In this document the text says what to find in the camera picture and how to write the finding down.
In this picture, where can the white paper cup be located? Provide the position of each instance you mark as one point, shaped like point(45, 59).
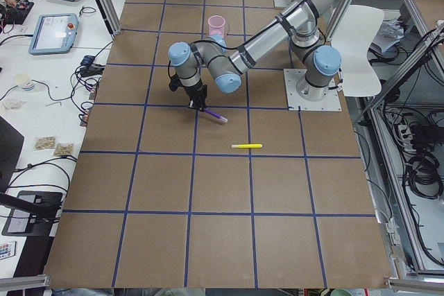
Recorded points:
point(24, 82)

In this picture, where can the white plastic chair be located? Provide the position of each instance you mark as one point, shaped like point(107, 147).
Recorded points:
point(352, 39)

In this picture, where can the near teach pendant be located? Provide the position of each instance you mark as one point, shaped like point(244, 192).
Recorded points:
point(54, 34)

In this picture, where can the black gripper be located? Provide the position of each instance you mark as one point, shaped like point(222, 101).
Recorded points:
point(195, 92)

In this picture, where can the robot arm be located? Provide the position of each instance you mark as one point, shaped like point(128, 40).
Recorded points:
point(297, 24)

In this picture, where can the pink mesh cup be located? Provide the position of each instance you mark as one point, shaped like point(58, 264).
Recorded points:
point(216, 25)

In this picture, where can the purple marker pen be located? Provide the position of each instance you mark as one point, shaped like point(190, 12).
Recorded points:
point(216, 115)

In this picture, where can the yellow marker pen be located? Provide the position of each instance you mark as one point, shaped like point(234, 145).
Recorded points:
point(246, 146)

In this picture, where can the small blue device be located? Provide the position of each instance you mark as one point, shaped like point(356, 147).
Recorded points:
point(87, 60)

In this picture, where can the black camera stand base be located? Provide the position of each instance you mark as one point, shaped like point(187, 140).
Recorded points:
point(32, 213)

